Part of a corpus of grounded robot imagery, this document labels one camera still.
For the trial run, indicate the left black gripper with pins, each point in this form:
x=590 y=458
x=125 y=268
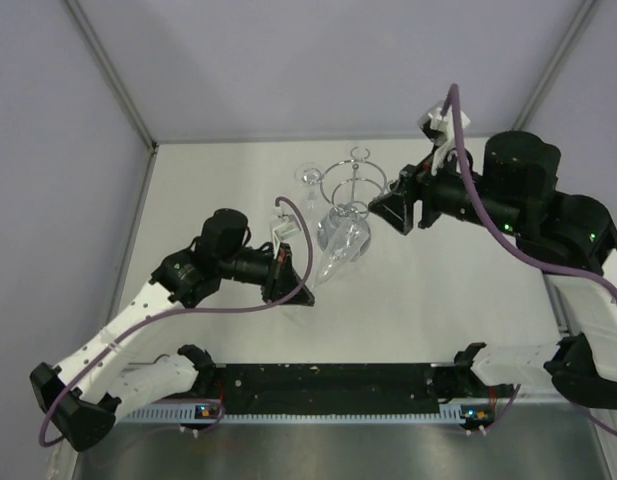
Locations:
x=284 y=279

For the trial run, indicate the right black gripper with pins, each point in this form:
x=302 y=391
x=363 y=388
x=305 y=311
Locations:
x=396 y=208

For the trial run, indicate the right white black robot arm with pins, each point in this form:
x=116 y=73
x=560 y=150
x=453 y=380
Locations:
x=570 y=238

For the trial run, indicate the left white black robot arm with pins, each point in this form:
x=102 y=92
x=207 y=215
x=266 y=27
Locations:
x=85 y=395

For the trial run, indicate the chrome wine glass rack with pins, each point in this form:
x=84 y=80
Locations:
x=347 y=186

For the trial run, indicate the clear wine glass on rack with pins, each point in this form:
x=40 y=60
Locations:
x=309 y=176

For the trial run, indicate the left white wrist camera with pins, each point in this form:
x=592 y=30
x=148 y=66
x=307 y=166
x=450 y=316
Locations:
x=283 y=227

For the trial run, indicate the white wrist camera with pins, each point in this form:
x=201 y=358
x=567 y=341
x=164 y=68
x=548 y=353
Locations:
x=283 y=227
x=437 y=125

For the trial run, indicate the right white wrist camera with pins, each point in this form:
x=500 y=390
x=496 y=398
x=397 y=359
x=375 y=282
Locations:
x=437 y=125

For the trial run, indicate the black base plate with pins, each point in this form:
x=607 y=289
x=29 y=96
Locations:
x=341 y=389

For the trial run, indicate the aluminium frame post right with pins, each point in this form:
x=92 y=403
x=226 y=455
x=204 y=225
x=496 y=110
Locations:
x=568 y=41

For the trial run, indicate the aluminium frame post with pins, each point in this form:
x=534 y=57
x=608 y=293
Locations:
x=568 y=41
x=109 y=72

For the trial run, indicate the grey slotted cable duct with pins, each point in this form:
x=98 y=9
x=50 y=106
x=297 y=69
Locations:
x=199 y=414

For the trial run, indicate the aluminium frame post left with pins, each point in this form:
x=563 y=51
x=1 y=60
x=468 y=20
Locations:
x=109 y=72

